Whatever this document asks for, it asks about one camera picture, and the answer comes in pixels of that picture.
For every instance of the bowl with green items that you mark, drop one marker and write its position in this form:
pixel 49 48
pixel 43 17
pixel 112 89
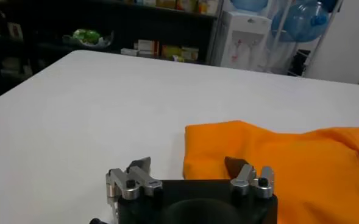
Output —
pixel 87 37

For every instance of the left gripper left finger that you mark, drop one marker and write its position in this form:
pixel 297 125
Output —
pixel 121 179

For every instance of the black shelving unit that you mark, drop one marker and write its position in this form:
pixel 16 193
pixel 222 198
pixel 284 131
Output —
pixel 136 27

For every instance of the white metal jug rack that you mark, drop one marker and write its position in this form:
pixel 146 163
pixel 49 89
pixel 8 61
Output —
pixel 281 36

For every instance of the red white medicine box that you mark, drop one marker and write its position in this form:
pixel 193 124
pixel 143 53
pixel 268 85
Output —
pixel 148 47

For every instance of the orange t-shirt white print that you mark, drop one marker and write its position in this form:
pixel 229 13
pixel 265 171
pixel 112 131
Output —
pixel 289 170

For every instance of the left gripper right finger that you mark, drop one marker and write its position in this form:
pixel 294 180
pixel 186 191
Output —
pixel 246 175

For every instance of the white water dispenser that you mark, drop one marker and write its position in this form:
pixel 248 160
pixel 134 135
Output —
pixel 243 42

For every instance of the blue water jug with label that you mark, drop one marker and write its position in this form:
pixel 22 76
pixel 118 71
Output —
pixel 249 4

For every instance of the green yellow box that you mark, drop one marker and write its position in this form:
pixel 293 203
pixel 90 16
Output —
pixel 190 53
pixel 170 50

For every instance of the small white flat box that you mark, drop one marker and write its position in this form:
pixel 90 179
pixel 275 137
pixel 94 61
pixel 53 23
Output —
pixel 129 51

